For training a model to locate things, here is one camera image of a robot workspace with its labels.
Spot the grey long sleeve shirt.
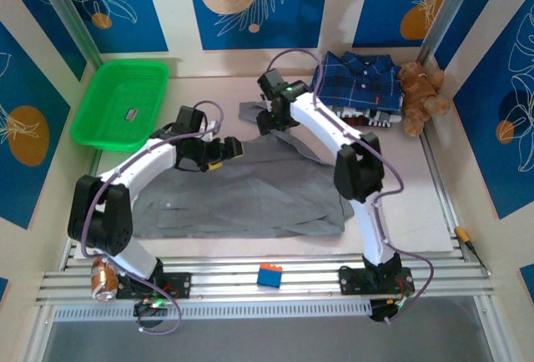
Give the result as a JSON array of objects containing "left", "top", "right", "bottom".
[{"left": 133, "top": 101, "right": 355, "bottom": 240}]

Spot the blue plaid folded shirt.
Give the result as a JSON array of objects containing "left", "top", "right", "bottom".
[{"left": 312, "top": 51, "right": 405, "bottom": 112}]

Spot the black white print folded shirt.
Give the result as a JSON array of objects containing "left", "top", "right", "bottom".
[{"left": 329, "top": 105, "right": 402, "bottom": 128}]

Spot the green plastic basket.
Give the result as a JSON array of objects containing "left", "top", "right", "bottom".
[{"left": 69, "top": 60, "right": 170, "bottom": 153}]

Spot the blue orange toy brick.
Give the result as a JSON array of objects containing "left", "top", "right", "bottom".
[{"left": 256, "top": 264, "right": 284, "bottom": 290}]

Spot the brown teddy bear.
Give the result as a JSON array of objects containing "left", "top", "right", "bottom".
[{"left": 395, "top": 61, "right": 451, "bottom": 136}]

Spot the black controller board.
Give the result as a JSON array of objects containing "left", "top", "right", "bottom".
[
  {"left": 370, "top": 299, "right": 408, "bottom": 324},
  {"left": 133, "top": 299, "right": 169, "bottom": 321}
]

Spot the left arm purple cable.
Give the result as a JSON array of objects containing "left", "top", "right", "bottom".
[{"left": 78, "top": 100, "right": 184, "bottom": 334}]

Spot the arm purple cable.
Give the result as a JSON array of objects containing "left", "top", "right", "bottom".
[
  {"left": 78, "top": 100, "right": 184, "bottom": 334},
  {"left": 266, "top": 48, "right": 436, "bottom": 324}
]

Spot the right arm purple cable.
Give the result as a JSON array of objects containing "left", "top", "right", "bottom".
[{"left": 266, "top": 48, "right": 436, "bottom": 324}]

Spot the aluminium rail frame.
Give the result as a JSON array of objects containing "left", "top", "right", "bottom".
[{"left": 35, "top": 253, "right": 493, "bottom": 307}]

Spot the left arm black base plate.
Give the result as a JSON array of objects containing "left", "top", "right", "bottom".
[{"left": 116, "top": 272, "right": 192, "bottom": 299}]

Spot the white slotted cable duct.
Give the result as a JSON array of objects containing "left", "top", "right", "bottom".
[{"left": 53, "top": 299, "right": 372, "bottom": 322}]

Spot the aluminium side rail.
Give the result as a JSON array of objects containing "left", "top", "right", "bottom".
[{"left": 419, "top": 132, "right": 460, "bottom": 229}]

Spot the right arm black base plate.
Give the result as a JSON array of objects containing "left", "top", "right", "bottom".
[{"left": 337, "top": 264, "right": 416, "bottom": 297}]

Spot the aluminium corner post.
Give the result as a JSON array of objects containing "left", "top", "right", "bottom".
[
  {"left": 31, "top": 0, "right": 103, "bottom": 69},
  {"left": 416, "top": 0, "right": 481, "bottom": 65}
]

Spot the orange handled screwdriver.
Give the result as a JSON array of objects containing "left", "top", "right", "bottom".
[{"left": 453, "top": 225, "right": 487, "bottom": 272}]

